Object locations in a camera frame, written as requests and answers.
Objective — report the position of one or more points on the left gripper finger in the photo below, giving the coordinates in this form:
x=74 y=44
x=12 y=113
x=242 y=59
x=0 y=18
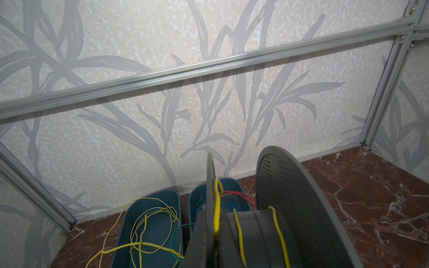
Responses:
x=200 y=250

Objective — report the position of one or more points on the teal plastic bin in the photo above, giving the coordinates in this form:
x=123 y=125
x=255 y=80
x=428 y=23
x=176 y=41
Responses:
x=233 y=197
x=155 y=219

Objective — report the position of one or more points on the aluminium frame crossbar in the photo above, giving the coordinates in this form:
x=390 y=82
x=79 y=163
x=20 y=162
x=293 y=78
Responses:
x=77 y=95

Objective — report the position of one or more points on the grey perforated cable spool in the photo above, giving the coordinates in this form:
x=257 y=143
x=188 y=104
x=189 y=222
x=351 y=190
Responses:
x=293 y=225

